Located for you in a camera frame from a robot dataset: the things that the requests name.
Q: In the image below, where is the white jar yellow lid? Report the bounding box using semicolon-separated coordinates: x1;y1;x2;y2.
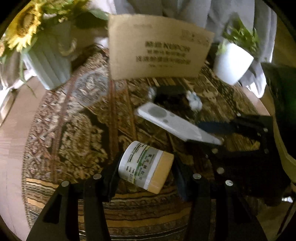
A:
118;141;174;194

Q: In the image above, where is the white remote control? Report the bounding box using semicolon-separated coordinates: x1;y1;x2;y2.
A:
136;102;222;146

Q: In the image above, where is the small white blue figurine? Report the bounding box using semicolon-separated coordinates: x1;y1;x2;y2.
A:
186;90;203;111

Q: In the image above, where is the grey ribbed vase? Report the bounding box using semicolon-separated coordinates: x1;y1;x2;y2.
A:
23;21;71;90

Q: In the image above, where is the clear plastic wrapped item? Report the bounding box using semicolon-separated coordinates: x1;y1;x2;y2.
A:
147;87;157;101

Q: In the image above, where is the sunflower bouquet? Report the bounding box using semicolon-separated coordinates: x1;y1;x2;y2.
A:
0;0;110;93

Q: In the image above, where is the grey curtain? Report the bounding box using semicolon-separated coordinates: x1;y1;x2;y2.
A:
90;0;277;98

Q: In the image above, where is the cardboard box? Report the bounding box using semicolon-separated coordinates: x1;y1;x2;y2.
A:
108;14;214;80

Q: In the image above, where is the black rectangular object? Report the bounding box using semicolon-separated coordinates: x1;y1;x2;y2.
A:
153;85;189;112

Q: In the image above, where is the white plant pot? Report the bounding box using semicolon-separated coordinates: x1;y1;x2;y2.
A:
213;40;254;85

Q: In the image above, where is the patterned round rug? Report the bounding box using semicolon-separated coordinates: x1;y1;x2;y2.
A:
22;46;259;240

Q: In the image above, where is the green potted plant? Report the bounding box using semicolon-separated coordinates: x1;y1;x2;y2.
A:
216;13;259;58

